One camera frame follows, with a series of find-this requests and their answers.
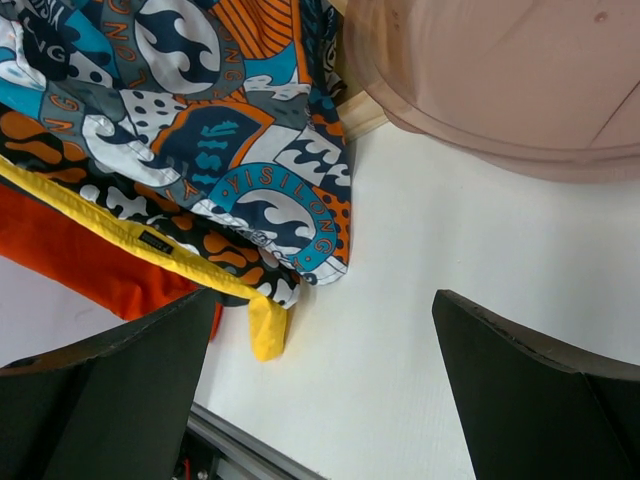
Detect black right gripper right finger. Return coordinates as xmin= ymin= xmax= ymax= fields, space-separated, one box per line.
xmin=432 ymin=290 xmax=639 ymax=479

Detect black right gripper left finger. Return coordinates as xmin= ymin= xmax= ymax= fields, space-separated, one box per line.
xmin=1 ymin=290 xmax=216 ymax=479

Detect camouflage orange black shorts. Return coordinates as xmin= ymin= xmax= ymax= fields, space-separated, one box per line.
xmin=1 ymin=107 xmax=300 ymax=308

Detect blue orange patterned shorts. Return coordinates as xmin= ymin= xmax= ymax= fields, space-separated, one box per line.
xmin=1 ymin=1 xmax=350 ymax=285

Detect pink plastic basket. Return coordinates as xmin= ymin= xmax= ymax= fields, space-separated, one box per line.
xmin=344 ymin=1 xmax=639 ymax=183

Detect wooden clothes rack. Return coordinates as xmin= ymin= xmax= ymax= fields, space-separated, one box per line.
xmin=329 ymin=0 xmax=388 ymax=141

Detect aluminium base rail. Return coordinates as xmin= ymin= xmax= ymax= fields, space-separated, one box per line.
xmin=172 ymin=403 xmax=322 ymax=480

